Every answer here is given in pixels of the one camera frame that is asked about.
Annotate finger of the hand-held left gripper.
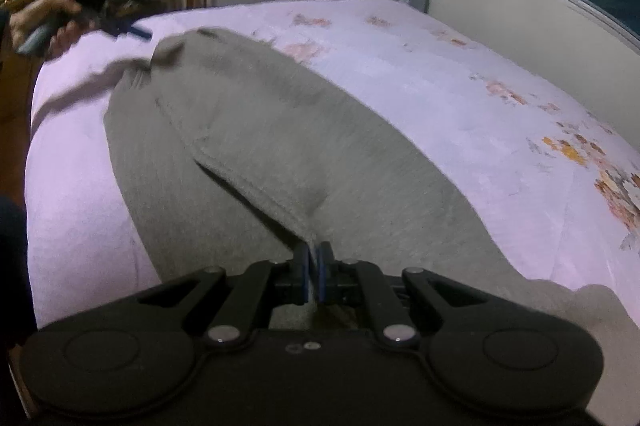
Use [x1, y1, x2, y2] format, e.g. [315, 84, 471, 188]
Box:
[114, 22, 152, 42]

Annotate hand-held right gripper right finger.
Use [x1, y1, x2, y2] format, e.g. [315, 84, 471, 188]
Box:
[316, 242, 490, 350]

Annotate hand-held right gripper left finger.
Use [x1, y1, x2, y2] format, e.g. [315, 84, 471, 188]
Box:
[136, 242, 315, 348]

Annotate grey pants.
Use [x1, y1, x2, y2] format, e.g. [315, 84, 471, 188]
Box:
[102, 29, 633, 359]

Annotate person's left hand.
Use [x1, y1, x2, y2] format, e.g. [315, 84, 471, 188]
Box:
[7, 0, 85, 58]

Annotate pink floral bed sheet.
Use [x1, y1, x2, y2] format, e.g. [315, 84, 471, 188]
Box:
[25, 0, 640, 332]

